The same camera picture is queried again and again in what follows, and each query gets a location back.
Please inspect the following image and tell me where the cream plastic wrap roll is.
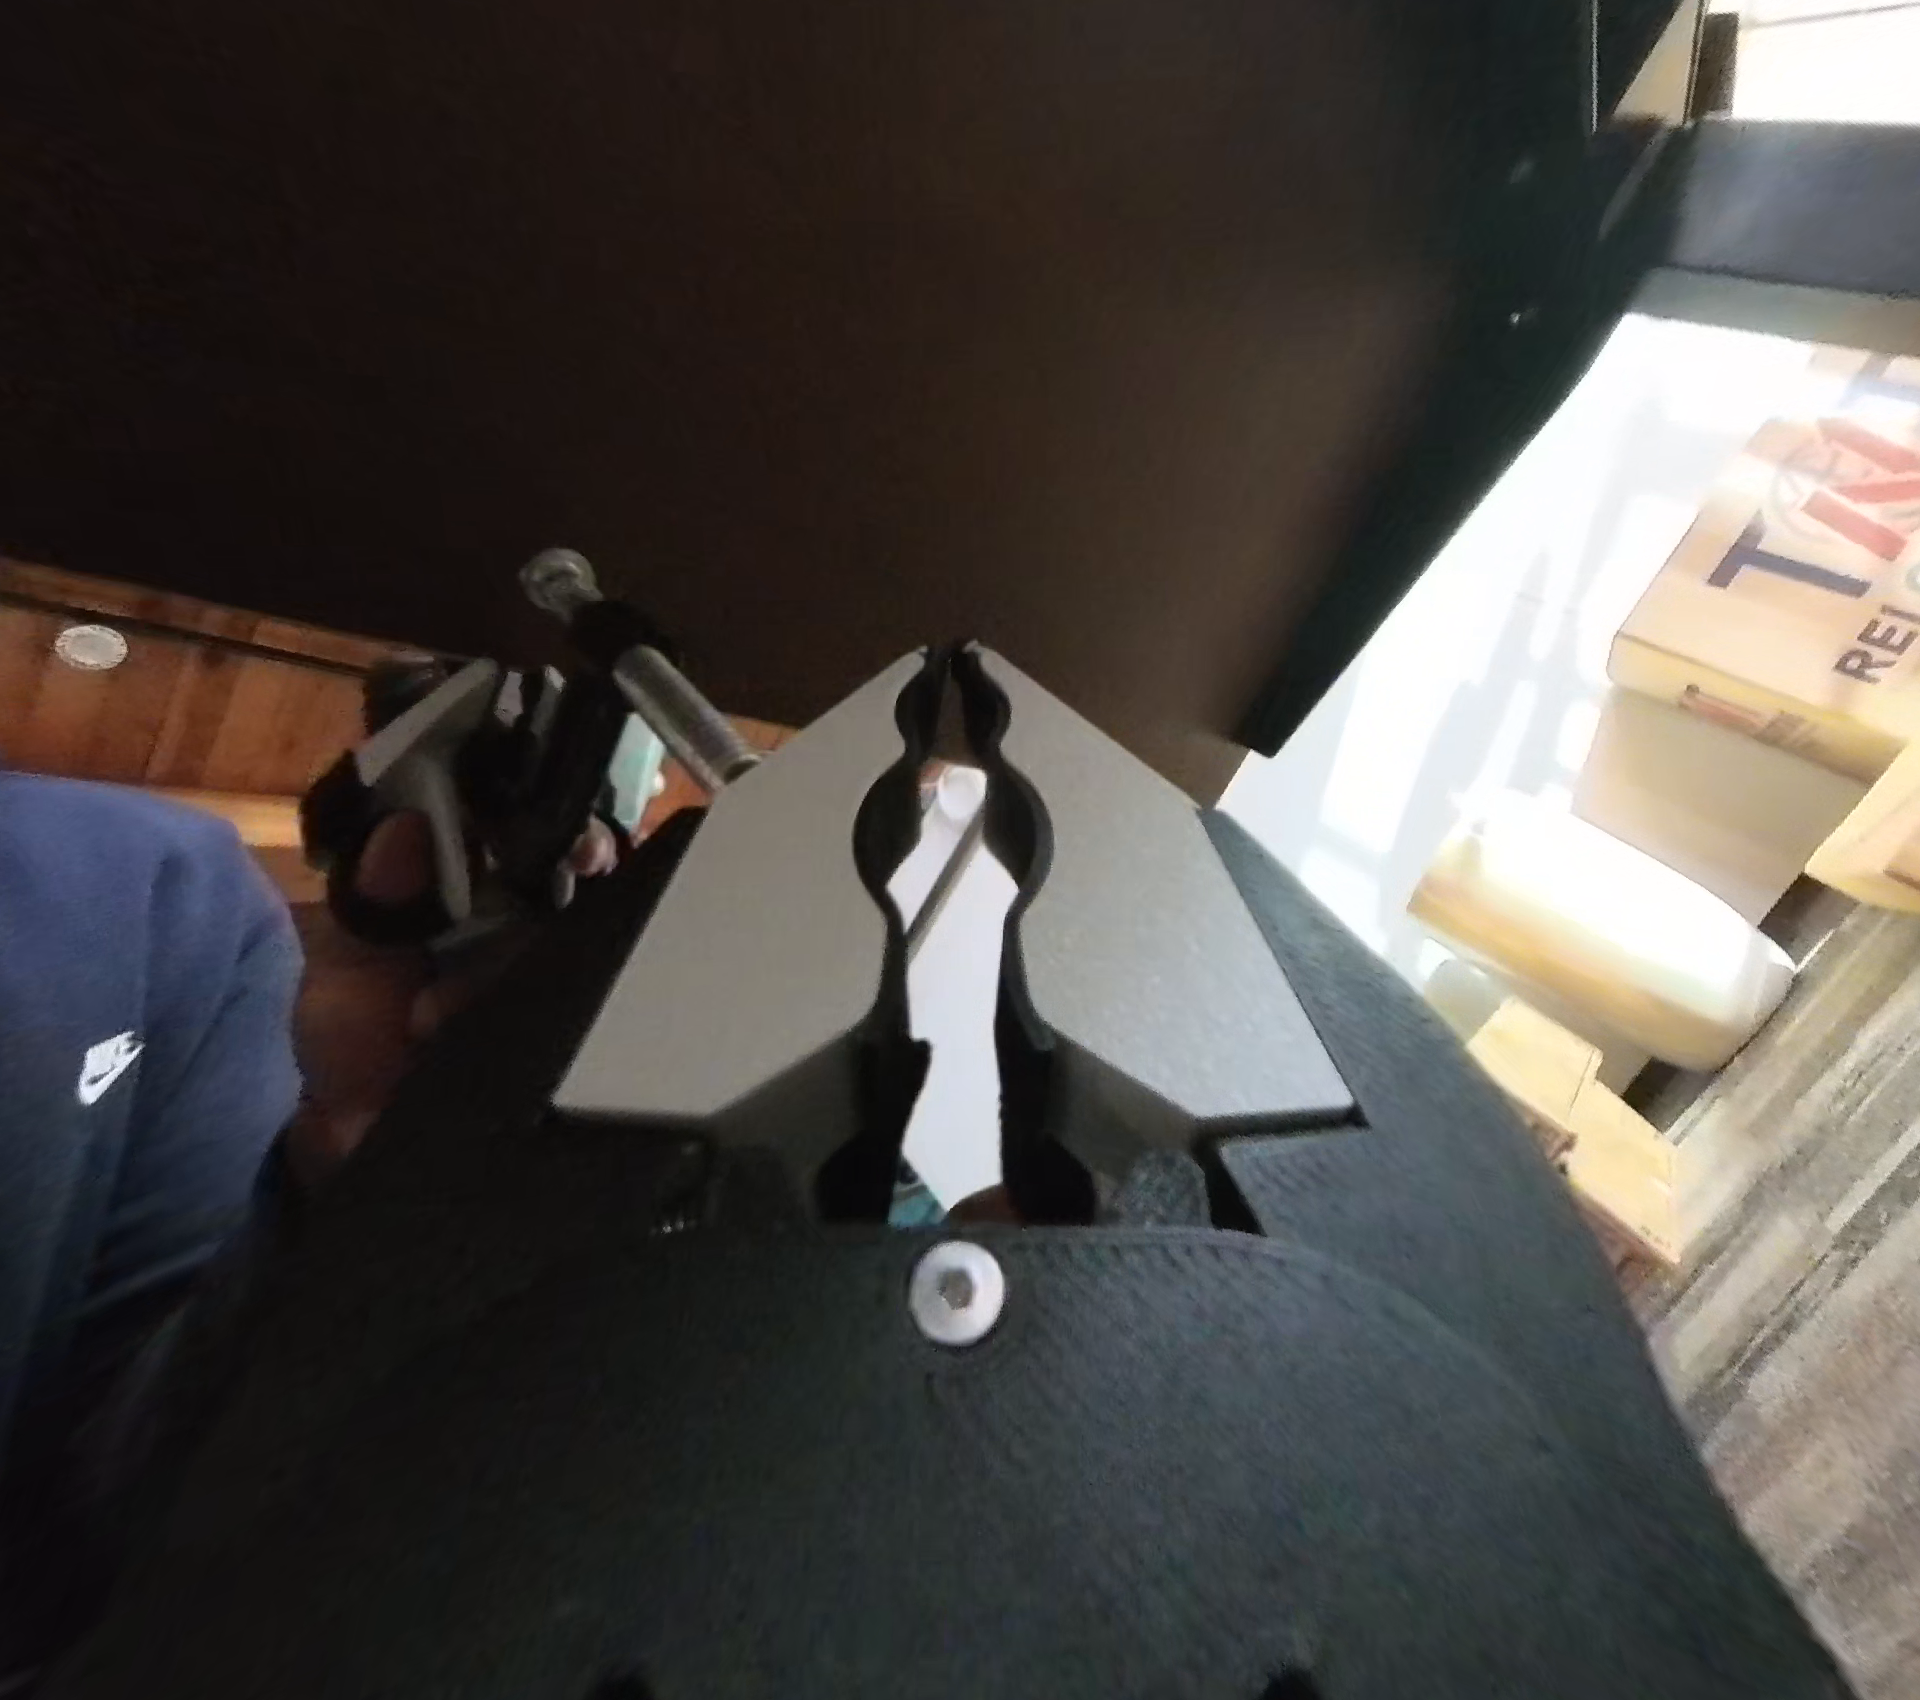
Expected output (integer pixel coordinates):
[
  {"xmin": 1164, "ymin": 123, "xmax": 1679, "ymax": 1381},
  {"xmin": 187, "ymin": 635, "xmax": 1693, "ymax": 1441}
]
[{"xmin": 1411, "ymin": 815, "xmax": 1798, "ymax": 1076}]

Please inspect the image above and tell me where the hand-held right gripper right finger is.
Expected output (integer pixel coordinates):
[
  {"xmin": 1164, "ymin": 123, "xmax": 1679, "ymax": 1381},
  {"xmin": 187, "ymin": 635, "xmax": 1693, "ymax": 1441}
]
[{"xmin": 954, "ymin": 642, "xmax": 1348, "ymax": 1221}]

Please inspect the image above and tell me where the stack of cardboard boxes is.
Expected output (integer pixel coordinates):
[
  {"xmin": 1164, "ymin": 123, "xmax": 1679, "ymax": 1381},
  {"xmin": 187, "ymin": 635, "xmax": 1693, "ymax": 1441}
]
[{"xmin": 1470, "ymin": 995, "xmax": 1687, "ymax": 1270}]

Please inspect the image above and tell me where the grey desk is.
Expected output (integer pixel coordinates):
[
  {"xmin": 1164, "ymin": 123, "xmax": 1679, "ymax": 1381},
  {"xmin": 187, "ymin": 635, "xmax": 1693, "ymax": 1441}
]
[{"xmin": 0, "ymin": 0, "xmax": 1920, "ymax": 758}]

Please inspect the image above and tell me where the black C-clamp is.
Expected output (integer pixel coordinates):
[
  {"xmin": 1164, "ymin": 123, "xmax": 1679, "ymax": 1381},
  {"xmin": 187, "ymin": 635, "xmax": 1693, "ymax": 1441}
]
[{"xmin": 517, "ymin": 548, "xmax": 997, "ymax": 968}]

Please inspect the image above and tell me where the person's dark blue top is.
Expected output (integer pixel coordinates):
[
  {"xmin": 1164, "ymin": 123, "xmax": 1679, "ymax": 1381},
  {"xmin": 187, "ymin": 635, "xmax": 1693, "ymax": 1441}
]
[{"xmin": 0, "ymin": 770, "xmax": 313, "ymax": 1478}]

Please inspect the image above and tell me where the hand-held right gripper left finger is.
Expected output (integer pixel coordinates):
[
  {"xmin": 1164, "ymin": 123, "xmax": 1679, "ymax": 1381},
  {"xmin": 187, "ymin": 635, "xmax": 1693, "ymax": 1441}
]
[{"xmin": 552, "ymin": 642, "xmax": 957, "ymax": 1214}]

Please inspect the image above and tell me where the printed cardboard moving box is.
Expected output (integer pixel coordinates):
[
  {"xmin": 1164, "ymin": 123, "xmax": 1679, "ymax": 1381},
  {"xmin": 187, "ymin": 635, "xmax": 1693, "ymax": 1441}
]
[{"xmin": 1613, "ymin": 351, "xmax": 1920, "ymax": 789}]

